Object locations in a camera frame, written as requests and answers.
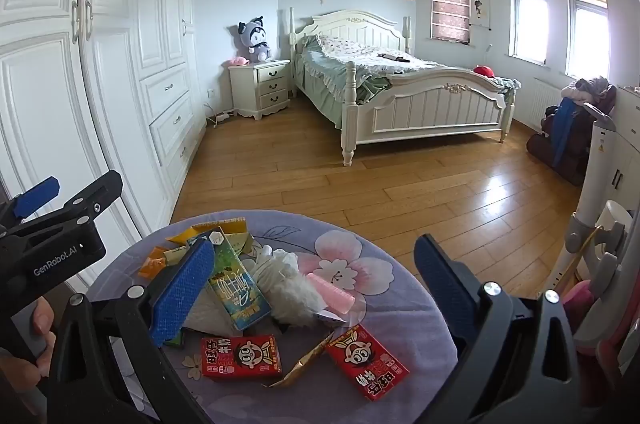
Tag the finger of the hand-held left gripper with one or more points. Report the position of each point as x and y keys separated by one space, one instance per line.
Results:
x=92 y=199
x=35 y=199

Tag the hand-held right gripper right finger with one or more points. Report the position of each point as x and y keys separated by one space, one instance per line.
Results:
x=447 y=289

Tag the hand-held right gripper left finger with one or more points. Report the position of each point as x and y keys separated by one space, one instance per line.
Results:
x=185 y=289

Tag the pale yellow wrapper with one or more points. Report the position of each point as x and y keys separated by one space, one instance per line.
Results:
x=177 y=255

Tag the white tissue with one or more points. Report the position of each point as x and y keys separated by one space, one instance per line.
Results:
x=212 y=319
x=280 y=284

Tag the orange candy wrapper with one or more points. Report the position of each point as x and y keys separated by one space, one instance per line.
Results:
x=152 y=261

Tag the green drink carton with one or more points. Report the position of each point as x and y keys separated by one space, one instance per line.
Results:
x=235 y=286

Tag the yellow foil wrapper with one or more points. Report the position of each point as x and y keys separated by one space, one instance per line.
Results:
x=225 y=229

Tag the red milk carton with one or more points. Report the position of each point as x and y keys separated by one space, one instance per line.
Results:
x=367 y=361
x=240 y=356

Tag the pink hair roller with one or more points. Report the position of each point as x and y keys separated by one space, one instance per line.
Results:
x=330 y=294

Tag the golden sachet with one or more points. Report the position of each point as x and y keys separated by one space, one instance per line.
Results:
x=300 y=366

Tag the person's left hand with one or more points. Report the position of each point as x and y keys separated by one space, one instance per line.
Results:
x=27 y=369

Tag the purple floral cloth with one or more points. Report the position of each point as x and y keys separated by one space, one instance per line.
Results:
x=387 y=316

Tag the white wardrobe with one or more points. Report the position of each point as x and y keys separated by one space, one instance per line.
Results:
x=125 y=53

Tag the white power strip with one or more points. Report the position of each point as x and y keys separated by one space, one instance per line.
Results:
x=220 y=116

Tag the dark red armchair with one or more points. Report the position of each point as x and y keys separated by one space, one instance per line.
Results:
x=542 y=148

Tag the pink and grey chair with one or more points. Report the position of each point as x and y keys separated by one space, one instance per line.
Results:
x=612 y=224

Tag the white wooden bed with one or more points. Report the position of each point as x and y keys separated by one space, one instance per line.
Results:
x=435 y=108

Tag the white desk leg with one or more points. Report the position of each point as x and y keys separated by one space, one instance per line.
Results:
x=600 y=163

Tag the blue garment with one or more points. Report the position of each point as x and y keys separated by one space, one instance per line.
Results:
x=565 y=128

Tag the small pink plush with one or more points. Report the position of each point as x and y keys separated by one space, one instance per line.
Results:
x=238 y=62

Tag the white nightstand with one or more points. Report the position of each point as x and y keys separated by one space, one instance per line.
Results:
x=265 y=88

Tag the white radiator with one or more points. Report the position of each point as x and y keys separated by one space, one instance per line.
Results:
x=550 y=98

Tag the red cloth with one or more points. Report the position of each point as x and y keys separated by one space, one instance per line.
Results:
x=483 y=71

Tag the purple plush toy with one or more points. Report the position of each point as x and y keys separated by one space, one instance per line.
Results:
x=256 y=41

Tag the dark remote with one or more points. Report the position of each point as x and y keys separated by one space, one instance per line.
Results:
x=395 y=57

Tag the white cabinet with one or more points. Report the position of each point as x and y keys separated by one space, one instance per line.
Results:
x=627 y=128

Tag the pile of clothes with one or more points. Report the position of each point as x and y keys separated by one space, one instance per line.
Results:
x=590 y=88

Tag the green floral bedding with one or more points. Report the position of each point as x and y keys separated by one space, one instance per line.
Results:
x=325 y=73

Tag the white framed window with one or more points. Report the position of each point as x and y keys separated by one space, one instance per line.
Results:
x=529 y=18
x=587 y=28

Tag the striped window blind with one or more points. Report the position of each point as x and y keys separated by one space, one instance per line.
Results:
x=450 y=3

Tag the white wall scroll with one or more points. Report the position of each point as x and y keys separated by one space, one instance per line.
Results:
x=481 y=9

